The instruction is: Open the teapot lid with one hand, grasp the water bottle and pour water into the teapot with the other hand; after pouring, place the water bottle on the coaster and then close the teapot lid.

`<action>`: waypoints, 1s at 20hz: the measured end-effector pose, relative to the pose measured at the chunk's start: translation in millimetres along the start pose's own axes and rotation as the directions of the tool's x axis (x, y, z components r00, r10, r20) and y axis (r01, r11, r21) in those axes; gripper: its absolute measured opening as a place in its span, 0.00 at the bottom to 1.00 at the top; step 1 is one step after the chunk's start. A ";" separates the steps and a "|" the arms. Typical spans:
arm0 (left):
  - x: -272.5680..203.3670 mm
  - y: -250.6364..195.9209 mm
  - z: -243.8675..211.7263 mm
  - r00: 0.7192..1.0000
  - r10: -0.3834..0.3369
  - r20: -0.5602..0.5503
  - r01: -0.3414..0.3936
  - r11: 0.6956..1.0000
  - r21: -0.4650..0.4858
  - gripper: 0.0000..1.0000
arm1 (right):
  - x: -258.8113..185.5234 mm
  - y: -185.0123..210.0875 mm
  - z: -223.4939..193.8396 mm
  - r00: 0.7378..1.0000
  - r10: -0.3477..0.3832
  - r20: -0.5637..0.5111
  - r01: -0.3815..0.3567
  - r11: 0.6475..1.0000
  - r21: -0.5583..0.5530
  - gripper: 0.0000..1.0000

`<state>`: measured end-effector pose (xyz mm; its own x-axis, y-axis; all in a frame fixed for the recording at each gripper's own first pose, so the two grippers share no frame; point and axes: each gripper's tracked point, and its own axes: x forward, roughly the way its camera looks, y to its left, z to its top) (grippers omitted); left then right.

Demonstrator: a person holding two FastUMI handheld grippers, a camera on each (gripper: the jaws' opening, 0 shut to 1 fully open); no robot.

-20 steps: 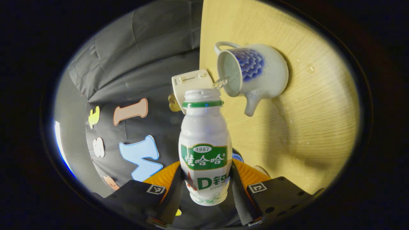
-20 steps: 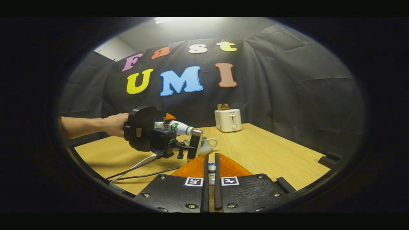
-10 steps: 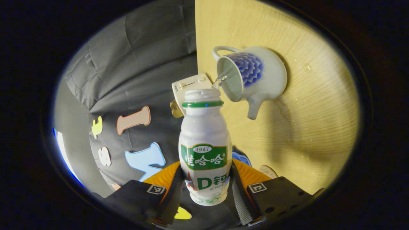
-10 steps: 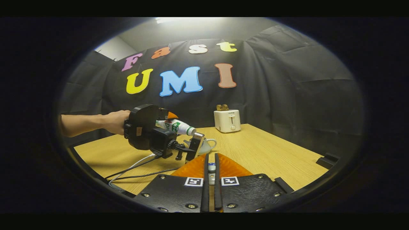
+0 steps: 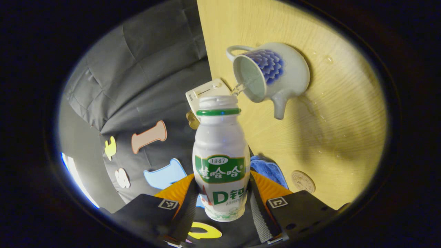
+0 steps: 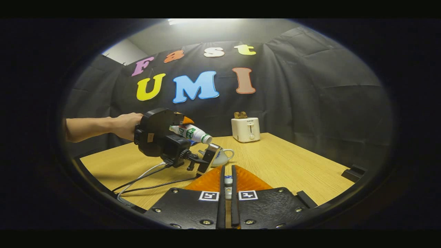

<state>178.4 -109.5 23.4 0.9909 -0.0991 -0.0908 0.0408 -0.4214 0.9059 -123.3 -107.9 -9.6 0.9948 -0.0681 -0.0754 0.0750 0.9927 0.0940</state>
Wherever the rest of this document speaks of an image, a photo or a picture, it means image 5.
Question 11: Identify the white blue-patterned teacup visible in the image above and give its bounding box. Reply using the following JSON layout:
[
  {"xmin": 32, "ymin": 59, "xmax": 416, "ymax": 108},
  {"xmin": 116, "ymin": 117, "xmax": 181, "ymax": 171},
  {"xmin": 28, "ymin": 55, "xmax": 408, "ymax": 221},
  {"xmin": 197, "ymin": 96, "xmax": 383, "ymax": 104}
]
[{"xmin": 226, "ymin": 42, "xmax": 310, "ymax": 120}]

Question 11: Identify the round tan coaster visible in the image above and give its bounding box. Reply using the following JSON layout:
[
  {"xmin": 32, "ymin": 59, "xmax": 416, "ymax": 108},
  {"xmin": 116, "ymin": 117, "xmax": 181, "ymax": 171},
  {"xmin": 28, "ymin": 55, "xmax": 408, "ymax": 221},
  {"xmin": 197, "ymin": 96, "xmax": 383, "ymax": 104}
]
[{"xmin": 291, "ymin": 170, "xmax": 316, "ymax": 194}]

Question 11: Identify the brown bread slice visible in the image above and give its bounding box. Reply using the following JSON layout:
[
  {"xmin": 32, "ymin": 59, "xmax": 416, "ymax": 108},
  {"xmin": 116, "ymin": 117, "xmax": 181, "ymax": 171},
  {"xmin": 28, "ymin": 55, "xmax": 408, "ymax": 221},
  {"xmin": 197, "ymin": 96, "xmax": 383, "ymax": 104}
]
[{"xmin": 186, "ymin": 110, "xmax": 201, "ymax": 130}]

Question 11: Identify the blue towel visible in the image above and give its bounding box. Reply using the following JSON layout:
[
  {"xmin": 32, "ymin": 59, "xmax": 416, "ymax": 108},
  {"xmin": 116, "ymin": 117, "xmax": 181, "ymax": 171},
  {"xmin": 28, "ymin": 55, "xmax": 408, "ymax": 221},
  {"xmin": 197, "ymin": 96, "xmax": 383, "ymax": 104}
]
[{"xmin": 250, "ymin": 155, "xmax": 288, "ymax": 189}]

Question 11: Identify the white toaster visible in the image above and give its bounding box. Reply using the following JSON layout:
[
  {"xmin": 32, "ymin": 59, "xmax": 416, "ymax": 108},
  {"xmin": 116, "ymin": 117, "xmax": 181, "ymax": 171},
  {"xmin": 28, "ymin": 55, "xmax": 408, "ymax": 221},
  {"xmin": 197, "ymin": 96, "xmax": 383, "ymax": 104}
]
[{"xmin": 185, "ymin": 79, "xmax": 232, "ymax": 116}]

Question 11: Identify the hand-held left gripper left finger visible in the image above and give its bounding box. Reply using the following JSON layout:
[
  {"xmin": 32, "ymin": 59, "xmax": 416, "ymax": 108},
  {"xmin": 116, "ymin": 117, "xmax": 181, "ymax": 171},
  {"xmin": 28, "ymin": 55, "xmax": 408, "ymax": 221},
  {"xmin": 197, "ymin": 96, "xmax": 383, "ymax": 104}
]
[{"xmin": 110, "ymin": 173, "xmax": 199, "ymax": 246}]

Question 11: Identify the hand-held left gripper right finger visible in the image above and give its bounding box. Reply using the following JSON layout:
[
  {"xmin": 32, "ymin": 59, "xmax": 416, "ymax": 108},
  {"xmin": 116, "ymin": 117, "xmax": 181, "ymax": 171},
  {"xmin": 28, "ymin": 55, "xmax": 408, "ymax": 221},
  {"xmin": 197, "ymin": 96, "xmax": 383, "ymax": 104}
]
[{"xmin": 249, "ymin": 170, "xmax": 351, "ymax": 245}]

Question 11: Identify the white water bottle green label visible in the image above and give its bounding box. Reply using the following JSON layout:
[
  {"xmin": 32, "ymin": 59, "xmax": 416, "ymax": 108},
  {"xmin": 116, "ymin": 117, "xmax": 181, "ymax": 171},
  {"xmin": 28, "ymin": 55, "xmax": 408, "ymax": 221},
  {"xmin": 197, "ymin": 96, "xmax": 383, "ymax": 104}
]
[{"xmin": 192, "ymin": 95, "xmax": 251, "ymax": 223}]

